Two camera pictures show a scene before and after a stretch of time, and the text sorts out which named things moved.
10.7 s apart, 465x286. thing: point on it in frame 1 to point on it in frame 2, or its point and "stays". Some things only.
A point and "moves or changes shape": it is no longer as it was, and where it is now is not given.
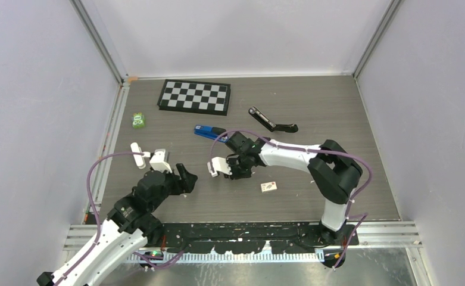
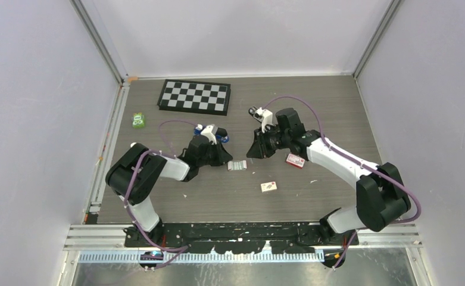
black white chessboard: [194, 96] stays
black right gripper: [235, 174] to [258, 150]
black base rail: [246, 238] stays
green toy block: [139, 120] stays
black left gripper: [184, 182] to [222, 155]
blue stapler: [211, 132] moves or changes shape
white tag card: [268, 186] stays
